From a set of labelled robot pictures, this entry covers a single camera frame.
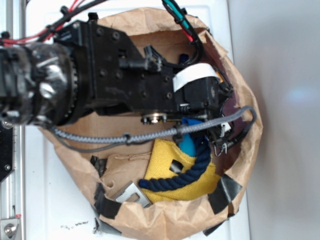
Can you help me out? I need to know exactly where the dark blue twisted rope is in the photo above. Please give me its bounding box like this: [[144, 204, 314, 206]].
[[138, 138, 212, 193]]

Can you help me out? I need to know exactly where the white plastic tray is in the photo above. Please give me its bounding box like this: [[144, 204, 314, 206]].
[[24, 0, 251, 240]]

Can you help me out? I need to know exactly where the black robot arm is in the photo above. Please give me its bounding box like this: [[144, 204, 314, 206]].
[[0, 20, 233, 126]]

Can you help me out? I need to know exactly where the red green black wire bundle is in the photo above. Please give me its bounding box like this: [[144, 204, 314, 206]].
[[161, 0, 206, 63]]

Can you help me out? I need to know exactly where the light blue ball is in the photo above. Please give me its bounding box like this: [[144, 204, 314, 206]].
[[178, 117, 202, 157]]

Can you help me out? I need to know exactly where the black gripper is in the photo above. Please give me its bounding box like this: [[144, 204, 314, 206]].
[[55, 21, 233, 124]]

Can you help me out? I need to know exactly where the grey braided cable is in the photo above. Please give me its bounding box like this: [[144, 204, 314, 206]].
[[49, 105, 258, 153]]

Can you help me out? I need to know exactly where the yellow knitted cloth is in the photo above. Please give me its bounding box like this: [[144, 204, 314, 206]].
[[142, 139, 221, 203]]

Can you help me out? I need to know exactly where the silver metal block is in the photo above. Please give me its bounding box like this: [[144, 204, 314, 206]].
[[112, 181, 152, 208]]

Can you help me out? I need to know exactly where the red and black wire bundle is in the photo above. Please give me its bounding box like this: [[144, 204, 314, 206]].
[[0, 0, 106, 48]]

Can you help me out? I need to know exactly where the black mounting plate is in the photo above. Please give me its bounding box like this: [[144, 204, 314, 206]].
[[0, 124, 14, 183]]

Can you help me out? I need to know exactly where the aluminium frame rail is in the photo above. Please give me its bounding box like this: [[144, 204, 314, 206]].
[[0, 0, 26, 240]]

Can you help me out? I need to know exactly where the brown paper bag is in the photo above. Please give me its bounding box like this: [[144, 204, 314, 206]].
[[41, 7, 263, 240]]

